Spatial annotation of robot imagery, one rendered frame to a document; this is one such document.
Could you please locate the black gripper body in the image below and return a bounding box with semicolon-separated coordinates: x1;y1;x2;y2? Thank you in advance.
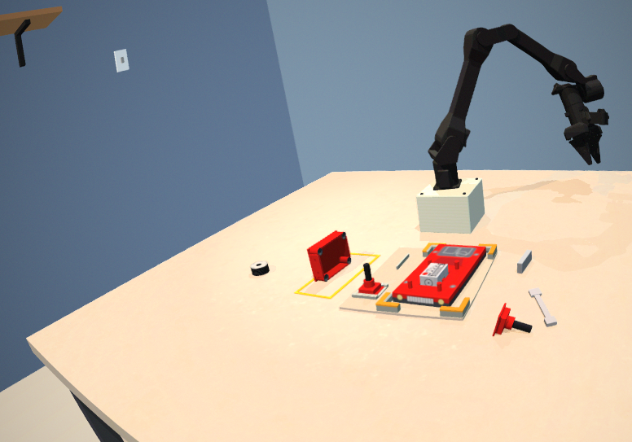
564;102;603;141

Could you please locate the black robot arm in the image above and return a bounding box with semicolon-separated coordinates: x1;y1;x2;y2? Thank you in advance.
428;24;609;190

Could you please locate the white dumbbell-shaped bar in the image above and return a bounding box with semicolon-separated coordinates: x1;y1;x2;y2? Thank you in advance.
529;287;557;327

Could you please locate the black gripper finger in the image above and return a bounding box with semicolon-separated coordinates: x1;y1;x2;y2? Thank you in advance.
569;133;592;165
588;134;602;164

